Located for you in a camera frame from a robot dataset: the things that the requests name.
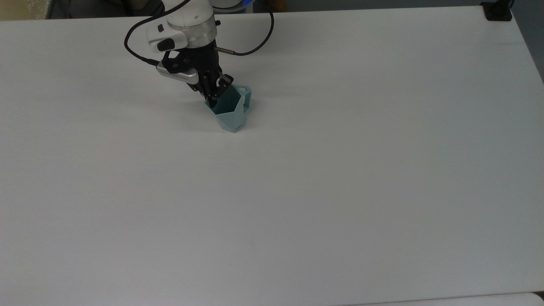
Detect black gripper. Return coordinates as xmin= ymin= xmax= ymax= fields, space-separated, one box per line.
xmin=161 ymin=42 xmax=235 ymax=108

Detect light teal faceted cup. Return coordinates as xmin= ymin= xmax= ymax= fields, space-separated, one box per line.
xmin=205 ymin=85 xmax=253 ymax=134

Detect beige board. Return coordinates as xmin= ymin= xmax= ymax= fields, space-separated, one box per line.
xmin=0 ymin=0 xmax=52 ymax=21

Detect black table clamp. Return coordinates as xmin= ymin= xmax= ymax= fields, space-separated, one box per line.
xmin=481 ymin=0 xmax=514 ymax=22

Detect white adjacent table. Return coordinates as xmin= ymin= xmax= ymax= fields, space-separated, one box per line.
xmin=348 ymin=292 xmax=544 ymax=306

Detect silver camera bar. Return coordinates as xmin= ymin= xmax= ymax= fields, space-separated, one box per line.
xmin=156 ymin=63 xmax=200 ymax=85

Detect black camera cable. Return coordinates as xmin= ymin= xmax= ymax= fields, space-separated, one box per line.
xmin=124 ymin=0 xmax=190 ymax=65

